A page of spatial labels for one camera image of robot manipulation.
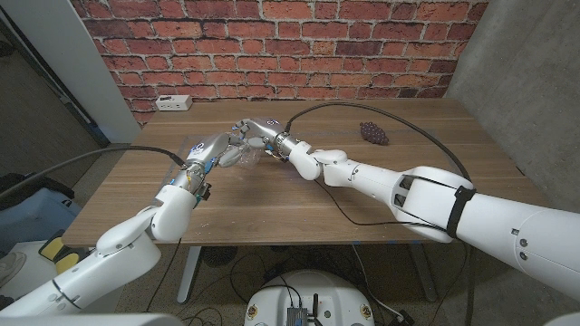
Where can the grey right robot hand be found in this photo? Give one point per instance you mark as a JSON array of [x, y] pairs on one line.
[[267, 133]]

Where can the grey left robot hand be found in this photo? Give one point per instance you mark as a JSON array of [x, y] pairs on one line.
[[208, 156]]

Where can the clear plastic wrap sheet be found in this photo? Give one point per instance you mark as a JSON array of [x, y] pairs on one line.
[[248, 158]]

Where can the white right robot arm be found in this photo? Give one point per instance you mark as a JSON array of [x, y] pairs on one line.
[[453, 204]]

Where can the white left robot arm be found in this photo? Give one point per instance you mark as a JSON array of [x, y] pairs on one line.
[[136, 253]]

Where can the purple toy grapes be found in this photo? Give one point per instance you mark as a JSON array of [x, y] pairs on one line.
[[374, 133]]

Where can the white power strip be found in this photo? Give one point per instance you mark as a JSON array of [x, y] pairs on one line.
[[173, 102]]

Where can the red brick printed backdrop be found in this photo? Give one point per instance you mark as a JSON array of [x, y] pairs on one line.
[[281, 50]]

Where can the round black floor object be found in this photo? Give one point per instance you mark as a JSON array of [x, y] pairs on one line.
[[219, 256]]

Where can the white table leg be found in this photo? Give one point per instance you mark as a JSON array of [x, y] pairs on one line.
[[423, 271], [188, 271]]

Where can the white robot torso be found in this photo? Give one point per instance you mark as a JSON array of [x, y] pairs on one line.
[[335, 294]]

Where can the dark grey door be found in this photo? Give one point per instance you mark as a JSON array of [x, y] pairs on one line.
[[36, 122]]

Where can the yellow and black foot pedal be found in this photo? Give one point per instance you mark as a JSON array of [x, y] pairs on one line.
[[54, 253]]

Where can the black power adapter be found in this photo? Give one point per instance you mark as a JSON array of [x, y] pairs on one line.
[[406, 318]]

